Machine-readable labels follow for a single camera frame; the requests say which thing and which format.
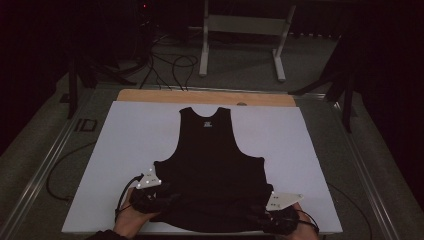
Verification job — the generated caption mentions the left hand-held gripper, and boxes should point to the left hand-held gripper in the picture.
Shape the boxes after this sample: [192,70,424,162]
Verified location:
[128,164,183,215]

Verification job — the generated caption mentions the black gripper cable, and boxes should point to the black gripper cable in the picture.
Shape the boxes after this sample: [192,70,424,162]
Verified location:
[299,181,373,240]
[45,142,145,224]

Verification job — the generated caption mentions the black tripod stand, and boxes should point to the black tripod stand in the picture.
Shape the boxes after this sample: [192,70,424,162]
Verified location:
[287,33,356,134]
[65,49,138,120]

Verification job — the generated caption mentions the aluminium floor rail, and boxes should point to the aluminium floor rail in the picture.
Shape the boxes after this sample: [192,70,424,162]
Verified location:
[328,99,403,240]
[0,89,98,240]

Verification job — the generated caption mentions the person's left hand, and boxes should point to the person's left hand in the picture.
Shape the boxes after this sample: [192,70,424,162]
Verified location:
[112,187,162,240]

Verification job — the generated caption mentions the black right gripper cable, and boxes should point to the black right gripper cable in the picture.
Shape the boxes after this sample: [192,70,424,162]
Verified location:
[299,181,373,240]

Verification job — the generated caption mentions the white metal stand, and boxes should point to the white metal stand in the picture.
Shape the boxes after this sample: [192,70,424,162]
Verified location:
[198,0,297,83]

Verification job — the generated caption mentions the black floor cables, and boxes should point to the black floor cables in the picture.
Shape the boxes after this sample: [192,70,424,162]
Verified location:
[139,31,200,92]

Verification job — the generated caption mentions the black tank top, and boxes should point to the black tank top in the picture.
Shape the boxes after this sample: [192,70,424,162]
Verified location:
[151,106,275,234]

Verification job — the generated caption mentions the white table mat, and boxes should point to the white table mat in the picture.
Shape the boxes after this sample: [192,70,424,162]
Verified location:
[61,100,344,234]

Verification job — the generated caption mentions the dark device with red light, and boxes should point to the dark device with red light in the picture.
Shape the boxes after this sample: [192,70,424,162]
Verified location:
[132,0,156,36]

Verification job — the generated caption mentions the person's right hand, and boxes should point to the person's right hand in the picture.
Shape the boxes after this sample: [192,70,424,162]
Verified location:
[285,202,320,240]

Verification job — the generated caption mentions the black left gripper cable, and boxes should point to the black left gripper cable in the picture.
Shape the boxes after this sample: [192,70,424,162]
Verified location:
[45,142,145,224]

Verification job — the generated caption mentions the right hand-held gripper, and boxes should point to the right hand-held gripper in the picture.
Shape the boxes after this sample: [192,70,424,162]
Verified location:
[261,190,305,236]

